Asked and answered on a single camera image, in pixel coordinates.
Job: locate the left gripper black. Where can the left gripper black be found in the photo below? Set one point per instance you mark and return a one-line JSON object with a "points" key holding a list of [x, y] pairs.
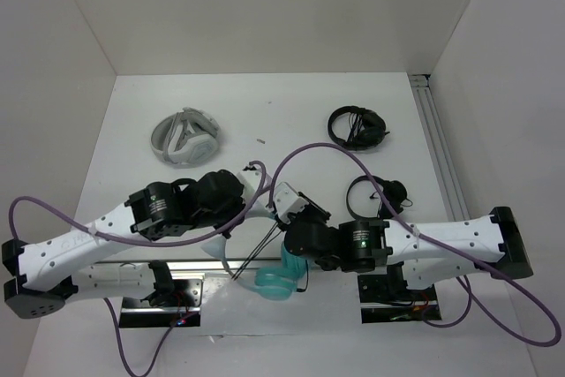
{"points": [[239, 206]]}

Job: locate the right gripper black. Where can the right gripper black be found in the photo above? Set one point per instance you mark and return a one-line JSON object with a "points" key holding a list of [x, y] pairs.
{"points": [[313, 206]]}

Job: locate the teal cat ear headphones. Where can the teal cat ear headphones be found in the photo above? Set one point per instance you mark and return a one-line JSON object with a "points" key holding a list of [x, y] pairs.
{"points": [[276, 283]]}

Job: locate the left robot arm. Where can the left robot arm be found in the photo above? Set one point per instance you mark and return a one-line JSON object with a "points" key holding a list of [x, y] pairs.
{"points": [[48, 275]]}

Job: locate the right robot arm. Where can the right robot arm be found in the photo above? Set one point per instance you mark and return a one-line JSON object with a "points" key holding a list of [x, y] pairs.
{"points": [[415, 256]]}

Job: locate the black unwrapped headphones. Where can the black unwrapped headphones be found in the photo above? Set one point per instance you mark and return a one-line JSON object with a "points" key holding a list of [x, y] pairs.
{"points": [[393, 190]]}

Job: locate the black wrapped headphones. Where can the black wrapped headphones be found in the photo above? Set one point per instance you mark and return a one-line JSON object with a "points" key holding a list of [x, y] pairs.
{"points": [[367, 128]]}

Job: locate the grey white gaming headset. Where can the grey white gaming headset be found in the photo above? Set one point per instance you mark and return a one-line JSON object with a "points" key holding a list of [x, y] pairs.
{"points": [[187, 138]]}

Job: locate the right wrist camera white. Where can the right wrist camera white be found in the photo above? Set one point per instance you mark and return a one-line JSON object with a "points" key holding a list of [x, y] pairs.
{"points": [[287, 203]]}

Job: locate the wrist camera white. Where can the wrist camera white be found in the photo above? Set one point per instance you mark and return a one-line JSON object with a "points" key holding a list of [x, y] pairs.
{"points": [[250, 179], [287, 203]]}

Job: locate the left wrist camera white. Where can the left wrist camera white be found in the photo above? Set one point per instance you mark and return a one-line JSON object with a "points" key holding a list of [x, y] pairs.
{"points": [[250, 179]]}

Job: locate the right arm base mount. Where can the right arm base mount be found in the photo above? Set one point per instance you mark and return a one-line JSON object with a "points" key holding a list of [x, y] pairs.
{"points": [[383, 300]]}

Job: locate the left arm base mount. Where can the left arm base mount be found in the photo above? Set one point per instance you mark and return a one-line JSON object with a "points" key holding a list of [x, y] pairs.
{"points": [[181, 308]]}

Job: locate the aluminium rail at right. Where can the aluminium rail at right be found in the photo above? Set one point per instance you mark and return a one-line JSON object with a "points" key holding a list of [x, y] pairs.
{"points": [[451, 190]]}

